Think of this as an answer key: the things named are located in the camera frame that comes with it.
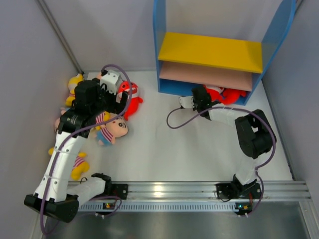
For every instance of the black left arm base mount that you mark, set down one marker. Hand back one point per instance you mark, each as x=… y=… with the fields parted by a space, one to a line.
x=117 y=190

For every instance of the red shark plush toy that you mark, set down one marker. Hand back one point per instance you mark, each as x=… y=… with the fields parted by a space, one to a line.
x=135 y=101

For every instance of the aluminium rail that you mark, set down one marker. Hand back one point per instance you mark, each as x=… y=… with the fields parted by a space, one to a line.
x=202 y=191

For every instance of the yellow duck plush near rail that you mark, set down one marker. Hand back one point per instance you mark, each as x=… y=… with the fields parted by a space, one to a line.
x=80 y=166

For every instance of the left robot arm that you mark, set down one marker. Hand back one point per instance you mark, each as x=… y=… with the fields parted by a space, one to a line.
x=51 y=197

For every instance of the boy doll striped shirt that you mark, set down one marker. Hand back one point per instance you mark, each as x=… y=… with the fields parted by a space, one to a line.
x=106 y=134

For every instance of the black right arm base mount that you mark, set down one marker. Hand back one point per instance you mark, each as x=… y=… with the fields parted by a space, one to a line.
x=235 y=190

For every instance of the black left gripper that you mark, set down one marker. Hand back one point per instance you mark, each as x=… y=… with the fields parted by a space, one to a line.
x=115 y=108

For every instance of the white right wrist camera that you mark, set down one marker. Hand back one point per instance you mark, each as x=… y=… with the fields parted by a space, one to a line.
x=186 y=102

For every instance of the blue yellow toy shelf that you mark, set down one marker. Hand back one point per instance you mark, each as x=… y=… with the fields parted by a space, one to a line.
x=185 y=61

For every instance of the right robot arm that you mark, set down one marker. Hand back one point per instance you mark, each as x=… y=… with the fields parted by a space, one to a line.
x=254 y=133

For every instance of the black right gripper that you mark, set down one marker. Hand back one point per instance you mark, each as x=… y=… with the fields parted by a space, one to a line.
x=195 y=107

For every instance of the perforated grey cable duct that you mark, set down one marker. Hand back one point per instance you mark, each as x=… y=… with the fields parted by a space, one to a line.
x=127 y=206

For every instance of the metal corner post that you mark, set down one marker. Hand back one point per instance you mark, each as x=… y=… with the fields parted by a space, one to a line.
x=44 y=8

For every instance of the yellow duck plush in corner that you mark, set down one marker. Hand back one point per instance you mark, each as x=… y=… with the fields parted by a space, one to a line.
x=72 y=84

